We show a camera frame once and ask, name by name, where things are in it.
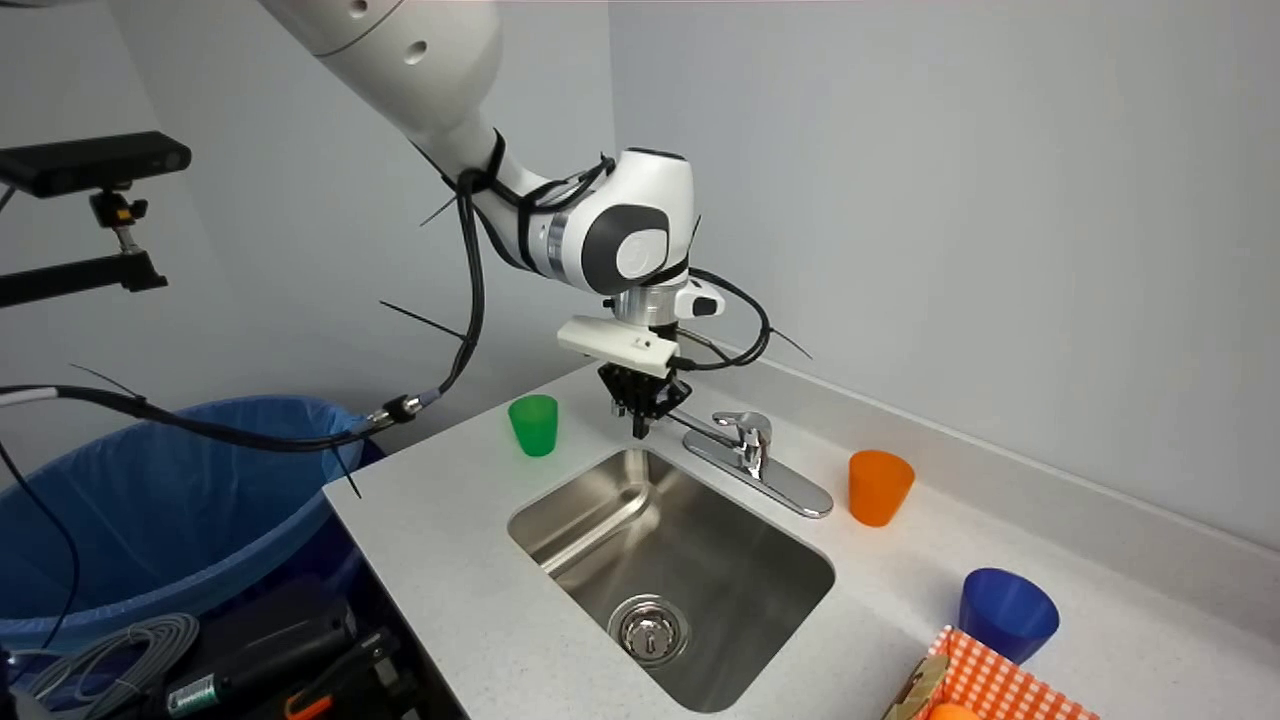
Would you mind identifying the black power tool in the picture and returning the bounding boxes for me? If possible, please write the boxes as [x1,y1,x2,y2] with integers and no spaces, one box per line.
[157,573,431,720]

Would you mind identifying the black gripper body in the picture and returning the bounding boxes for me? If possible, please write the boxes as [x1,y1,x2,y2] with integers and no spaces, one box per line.
[593,355,696,409]

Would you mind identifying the blue plastic cup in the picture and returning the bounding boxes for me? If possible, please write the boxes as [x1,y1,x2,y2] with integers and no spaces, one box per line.
[955,564,1065,667]

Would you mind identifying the large blue bin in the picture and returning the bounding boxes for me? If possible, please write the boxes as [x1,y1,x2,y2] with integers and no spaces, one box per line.
[0,393,371,661]

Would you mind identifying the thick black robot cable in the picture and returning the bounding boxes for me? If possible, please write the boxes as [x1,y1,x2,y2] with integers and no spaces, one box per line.
[0,126,494,461]

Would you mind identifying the orange plastic cup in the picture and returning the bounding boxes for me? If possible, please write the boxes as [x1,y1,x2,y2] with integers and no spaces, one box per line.
[843,445,920,530]

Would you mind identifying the green plastic cup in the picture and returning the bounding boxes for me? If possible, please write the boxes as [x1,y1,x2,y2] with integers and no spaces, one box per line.
[504,393,564,461]

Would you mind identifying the grey coiled cable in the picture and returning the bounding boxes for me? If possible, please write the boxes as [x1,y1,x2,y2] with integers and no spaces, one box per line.
[7,609,208,720]

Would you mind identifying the metal sink drain strainer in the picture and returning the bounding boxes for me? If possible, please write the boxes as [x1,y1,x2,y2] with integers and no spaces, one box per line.
[605,587,690,667]

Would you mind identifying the orange rectangular basket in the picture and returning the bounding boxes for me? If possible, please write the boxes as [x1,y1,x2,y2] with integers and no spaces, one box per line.
[883,619,1104,720]

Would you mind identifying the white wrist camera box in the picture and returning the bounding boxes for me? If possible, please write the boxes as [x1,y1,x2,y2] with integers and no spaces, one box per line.
[551,311,683,381]

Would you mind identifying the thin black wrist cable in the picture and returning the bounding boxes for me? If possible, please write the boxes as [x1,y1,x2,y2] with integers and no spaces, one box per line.
[667,258,781,375]

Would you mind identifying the black stereo camera bar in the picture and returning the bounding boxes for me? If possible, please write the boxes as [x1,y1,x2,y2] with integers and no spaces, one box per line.
[0,126,194,203]

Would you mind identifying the chrome sink faucet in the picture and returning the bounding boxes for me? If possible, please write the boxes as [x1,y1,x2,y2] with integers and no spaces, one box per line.
[649,404,840,525]

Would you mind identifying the stainless steel sink basin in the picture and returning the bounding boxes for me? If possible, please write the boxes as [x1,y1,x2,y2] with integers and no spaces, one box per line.
[504,439,840,715]

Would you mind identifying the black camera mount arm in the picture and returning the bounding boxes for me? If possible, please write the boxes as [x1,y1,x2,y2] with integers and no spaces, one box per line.
[0,182,173,311]

